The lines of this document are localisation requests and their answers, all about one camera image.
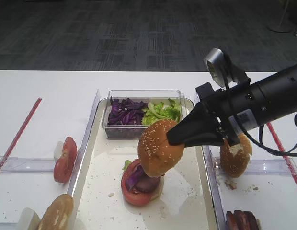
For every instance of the bottom bun half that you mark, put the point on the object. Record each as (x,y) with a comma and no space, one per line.
(57,215)

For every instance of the meat patty piece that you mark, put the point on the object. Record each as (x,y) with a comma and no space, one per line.
(147,184)

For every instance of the standing tomato slice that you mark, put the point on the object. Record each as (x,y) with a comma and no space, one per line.
(65,164)

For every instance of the green lettuce leaves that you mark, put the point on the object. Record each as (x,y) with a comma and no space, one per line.
(159,111)

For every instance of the floor lamp base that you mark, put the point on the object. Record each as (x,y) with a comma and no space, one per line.
(281,26)

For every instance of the purple cabbage on stack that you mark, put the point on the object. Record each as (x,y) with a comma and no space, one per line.
(134,178)

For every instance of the lettuce under tomato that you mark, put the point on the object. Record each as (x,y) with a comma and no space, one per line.
(126,165)

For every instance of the sliced bacon stack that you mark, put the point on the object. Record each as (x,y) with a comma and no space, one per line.
(241,220)

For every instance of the left clear vertical rail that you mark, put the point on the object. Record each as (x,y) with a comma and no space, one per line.
(81,156)

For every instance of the white block behind bacon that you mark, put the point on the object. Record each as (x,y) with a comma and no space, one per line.
(258,224)

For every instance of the right clear vertical rail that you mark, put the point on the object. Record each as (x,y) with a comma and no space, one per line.
(220,219)

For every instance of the sesame bun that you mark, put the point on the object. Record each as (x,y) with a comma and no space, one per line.
(155,153)
(235,159)

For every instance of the shredded purple cabbage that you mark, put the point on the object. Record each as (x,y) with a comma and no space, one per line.
(126,112)

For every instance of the silver metal tray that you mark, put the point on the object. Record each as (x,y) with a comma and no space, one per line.
(185,202)

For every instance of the clear vertical rail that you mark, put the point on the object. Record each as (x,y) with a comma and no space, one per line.
(220,219)
(81,156)

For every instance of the upper right clear rail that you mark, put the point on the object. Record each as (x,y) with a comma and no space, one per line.
(279,166)

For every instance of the clear plastic container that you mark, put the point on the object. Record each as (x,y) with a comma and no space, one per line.
(135,131)

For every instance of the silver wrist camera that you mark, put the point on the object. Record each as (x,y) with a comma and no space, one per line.
(220,67)

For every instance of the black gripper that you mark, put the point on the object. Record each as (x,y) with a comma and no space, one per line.
(201,127)

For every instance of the white block behind tomato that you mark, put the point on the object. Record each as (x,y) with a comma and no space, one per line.
(58,150)

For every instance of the sesame top bun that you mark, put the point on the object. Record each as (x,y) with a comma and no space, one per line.
(155,153)

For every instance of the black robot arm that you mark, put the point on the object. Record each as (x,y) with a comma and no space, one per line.
(274,96)

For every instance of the upper left clear rail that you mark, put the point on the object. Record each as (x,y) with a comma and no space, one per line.
(26,165)

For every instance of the white block behind bun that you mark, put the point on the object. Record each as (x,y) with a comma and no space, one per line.
(29,220)

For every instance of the left red strip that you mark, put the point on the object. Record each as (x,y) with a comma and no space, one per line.
(20,131)

